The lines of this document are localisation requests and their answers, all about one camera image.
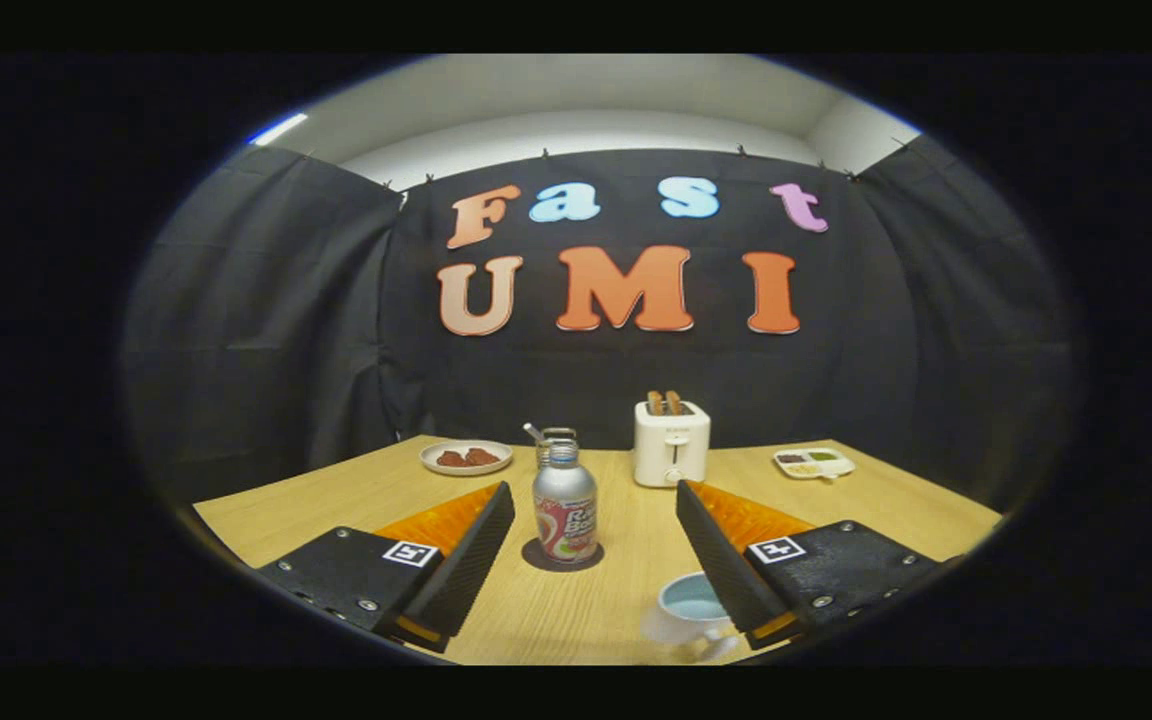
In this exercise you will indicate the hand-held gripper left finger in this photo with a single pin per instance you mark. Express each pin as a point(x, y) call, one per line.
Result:
point(461, 570)

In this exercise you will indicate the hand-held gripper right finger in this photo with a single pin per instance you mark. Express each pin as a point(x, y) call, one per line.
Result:
point(726, 570)

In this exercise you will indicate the white cup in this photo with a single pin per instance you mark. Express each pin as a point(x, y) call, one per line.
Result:
point(681, 625)

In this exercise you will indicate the dark round coaster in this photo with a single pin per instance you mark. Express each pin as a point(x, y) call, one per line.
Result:
point(532, 558)

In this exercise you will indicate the silver juice bottle pink label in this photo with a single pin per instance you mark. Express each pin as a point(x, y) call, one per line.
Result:
point(564, 495)

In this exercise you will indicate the wooden table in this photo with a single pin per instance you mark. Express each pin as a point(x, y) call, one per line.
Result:
point(636, 540)

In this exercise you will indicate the round white plate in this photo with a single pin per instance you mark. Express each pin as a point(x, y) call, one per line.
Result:
point(431, 465)

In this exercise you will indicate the brown fried food piece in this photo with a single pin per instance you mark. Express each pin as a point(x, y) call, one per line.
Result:
point(483, 457)
point(450, 459)

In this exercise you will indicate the white toaster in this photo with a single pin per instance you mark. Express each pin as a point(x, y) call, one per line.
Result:
point(671, 450)

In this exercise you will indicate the white divided sauce tray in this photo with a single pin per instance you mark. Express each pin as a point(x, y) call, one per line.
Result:
point(836, 468)

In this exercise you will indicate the metal spoon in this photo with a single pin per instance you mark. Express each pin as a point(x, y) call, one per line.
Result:
point(533, 432)

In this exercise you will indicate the toast slice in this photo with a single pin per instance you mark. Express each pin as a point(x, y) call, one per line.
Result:
point(674, 402)
point(655, 403)

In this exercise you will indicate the black backdrop cloth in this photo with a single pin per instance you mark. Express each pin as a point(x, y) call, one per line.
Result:
point(236, 300)

